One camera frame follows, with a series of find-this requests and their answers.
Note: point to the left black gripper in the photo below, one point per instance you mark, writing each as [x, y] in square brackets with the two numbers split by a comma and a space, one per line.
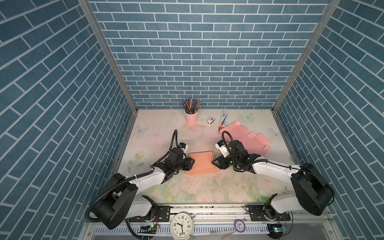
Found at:
[188, 164]

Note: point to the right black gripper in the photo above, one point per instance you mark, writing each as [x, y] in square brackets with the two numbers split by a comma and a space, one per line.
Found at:
[220, 160]

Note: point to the orange paper box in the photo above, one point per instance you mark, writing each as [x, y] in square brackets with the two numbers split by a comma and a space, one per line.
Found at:
[203, 164]

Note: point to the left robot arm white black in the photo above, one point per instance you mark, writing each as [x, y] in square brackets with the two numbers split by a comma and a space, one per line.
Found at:
[115, 202]

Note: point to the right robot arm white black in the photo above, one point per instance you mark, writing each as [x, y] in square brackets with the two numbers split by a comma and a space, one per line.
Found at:
[311, 192]

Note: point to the pink flat paper box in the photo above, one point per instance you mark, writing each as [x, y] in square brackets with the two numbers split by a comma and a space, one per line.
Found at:
[253, 143]

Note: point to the pink pencil cup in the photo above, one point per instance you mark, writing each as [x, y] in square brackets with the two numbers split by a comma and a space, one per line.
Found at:
[192, 119]

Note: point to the toothpaste tube packet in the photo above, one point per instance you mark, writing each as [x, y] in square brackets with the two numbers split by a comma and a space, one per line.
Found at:
[223, 120]

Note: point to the coloured pencils bunch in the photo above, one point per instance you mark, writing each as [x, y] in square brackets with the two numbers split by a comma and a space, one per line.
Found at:
[191, 105]

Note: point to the purple tape roll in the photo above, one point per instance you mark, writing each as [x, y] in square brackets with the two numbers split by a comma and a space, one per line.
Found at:
[239, 226]

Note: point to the white alarm clock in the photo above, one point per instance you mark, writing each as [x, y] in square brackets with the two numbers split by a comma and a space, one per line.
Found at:
[182, 226]

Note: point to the left circuit board green led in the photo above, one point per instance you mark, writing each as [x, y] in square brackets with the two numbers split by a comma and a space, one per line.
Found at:
[147, 229]

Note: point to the circuit board green led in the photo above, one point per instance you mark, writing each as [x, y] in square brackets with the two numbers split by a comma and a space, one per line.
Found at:
[276, 231]
[147, 229]

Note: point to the right circuit board green led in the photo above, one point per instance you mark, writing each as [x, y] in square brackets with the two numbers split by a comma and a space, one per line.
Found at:
[276, 231]

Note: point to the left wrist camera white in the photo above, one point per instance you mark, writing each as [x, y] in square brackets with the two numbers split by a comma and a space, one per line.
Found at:
[184, 147]

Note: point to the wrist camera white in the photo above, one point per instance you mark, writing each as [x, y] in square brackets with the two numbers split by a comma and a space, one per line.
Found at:
[222, 147]
[184, 147]

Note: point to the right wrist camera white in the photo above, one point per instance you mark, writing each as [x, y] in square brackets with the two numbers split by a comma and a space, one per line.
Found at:
[222, 147]

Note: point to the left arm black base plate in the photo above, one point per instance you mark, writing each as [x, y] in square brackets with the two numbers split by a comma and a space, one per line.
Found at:
[159, 214]

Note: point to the aluminium front rail frame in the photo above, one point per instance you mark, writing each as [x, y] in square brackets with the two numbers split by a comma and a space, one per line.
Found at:
[216, 221]

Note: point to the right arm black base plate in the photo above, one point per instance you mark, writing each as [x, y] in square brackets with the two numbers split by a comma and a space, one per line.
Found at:
[260, 213]

